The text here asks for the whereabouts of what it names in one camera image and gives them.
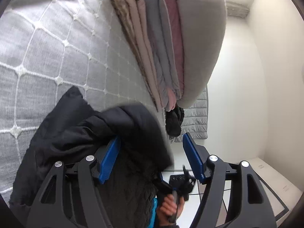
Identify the maroon folded blanket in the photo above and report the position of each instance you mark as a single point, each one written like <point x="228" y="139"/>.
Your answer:
<point x="173" y="28"/>

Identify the bed with grey checked cover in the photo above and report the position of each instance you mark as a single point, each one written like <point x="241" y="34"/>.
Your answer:
<point x="47" y="52"/>

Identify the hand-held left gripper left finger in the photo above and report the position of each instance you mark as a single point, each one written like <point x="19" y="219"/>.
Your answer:
<point x="109" y="161"/>

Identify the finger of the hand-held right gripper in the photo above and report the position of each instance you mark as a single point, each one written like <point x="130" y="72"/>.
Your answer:
<point x="161" y="179"/>

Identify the grey folded duvet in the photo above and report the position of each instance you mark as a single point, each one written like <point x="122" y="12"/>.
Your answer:
<point x="201" y="40"/>

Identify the black quilted jacket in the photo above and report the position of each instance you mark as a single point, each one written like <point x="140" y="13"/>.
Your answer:
<point x="71" y="133"/>

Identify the blue plastic stool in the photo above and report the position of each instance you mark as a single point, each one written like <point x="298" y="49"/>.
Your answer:
<point x="154" y="211"/>

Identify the person's right hand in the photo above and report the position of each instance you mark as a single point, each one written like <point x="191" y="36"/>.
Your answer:
<point x="167" y="209"/>

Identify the beige folded blanket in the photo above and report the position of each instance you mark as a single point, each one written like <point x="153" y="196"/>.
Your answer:
<point x="133" y="28"/>

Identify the small black puffer jacket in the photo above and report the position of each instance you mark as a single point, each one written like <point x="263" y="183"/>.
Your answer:
<point x="174" y="123"/>

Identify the patterned curtain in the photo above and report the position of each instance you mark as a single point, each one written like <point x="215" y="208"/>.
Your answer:
<point x="237" y="9"/>

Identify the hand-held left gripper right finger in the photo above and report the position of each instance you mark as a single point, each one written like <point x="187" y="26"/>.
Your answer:
<point x="193" y="159"/>

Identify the grey padded headboard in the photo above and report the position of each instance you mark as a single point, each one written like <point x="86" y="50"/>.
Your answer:
<point x="194" y="121"/>

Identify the pink folded blanket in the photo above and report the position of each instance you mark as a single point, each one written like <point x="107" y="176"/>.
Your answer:
<point x="169" y="99"/>

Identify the blue-grey folded blanket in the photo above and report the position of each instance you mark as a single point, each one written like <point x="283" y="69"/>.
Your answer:
<point x="154" y="35"/>

